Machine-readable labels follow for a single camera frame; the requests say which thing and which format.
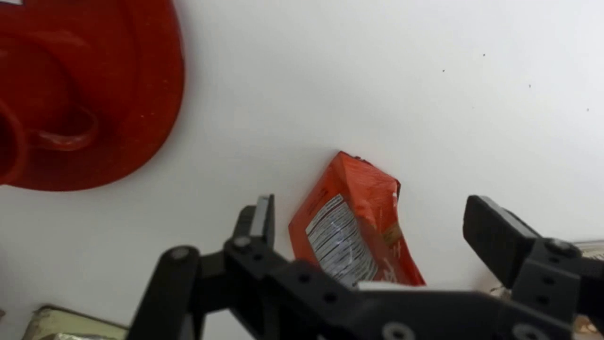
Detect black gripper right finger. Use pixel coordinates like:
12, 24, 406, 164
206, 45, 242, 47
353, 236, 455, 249
463, 192, 604, 334

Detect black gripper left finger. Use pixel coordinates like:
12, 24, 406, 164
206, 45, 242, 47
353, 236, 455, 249
125, 192, 361, 340

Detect orange foil sachet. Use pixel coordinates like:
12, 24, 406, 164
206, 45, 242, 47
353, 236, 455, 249
287, 149, 429, 289

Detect pale yellow packet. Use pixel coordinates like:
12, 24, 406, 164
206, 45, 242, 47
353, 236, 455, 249
23, 302, 133, 340

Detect red saucer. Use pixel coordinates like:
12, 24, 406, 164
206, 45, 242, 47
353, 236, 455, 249
0, 0, 189, 192

